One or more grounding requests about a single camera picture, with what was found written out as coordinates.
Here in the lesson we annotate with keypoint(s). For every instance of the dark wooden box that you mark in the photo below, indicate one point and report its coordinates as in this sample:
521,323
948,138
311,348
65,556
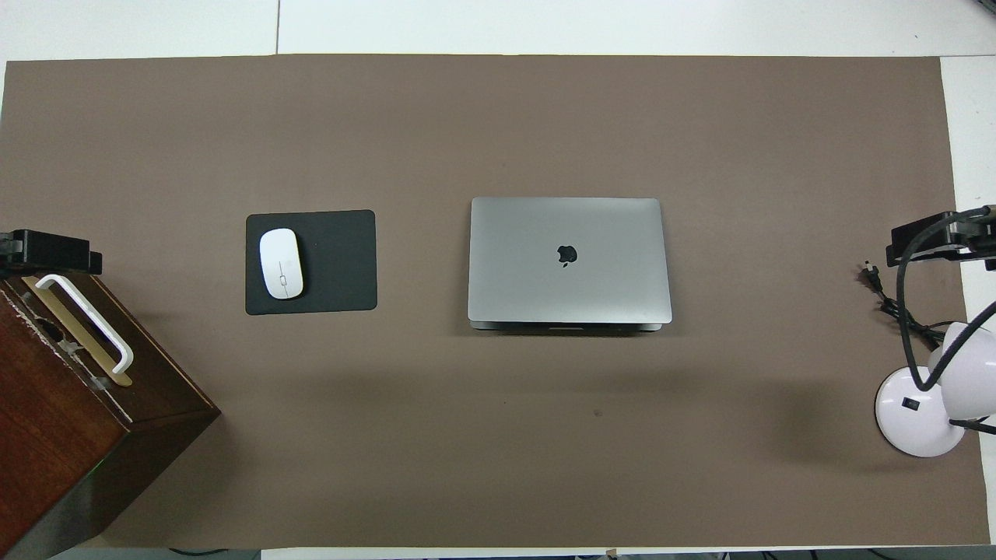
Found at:
54,435

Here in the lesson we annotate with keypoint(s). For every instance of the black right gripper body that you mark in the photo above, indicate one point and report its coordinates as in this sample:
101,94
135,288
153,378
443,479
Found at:
934,241

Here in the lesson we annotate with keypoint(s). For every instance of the white computer mouse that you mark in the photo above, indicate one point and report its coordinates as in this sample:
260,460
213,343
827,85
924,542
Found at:
280,263

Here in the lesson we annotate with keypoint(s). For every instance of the black mouse pad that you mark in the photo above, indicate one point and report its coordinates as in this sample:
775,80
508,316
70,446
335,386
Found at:
338,264

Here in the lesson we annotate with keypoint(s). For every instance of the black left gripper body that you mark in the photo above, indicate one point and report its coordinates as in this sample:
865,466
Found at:
47,253

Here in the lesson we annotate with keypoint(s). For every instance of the white desk lamp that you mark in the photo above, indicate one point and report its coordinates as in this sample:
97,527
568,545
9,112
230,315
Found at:
906,412

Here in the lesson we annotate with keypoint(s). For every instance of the silver apple laptop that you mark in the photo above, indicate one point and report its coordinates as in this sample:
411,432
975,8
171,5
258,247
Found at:
537,264

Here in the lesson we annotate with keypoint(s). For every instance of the brown desk mat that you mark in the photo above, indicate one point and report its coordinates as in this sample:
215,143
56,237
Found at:
467,451

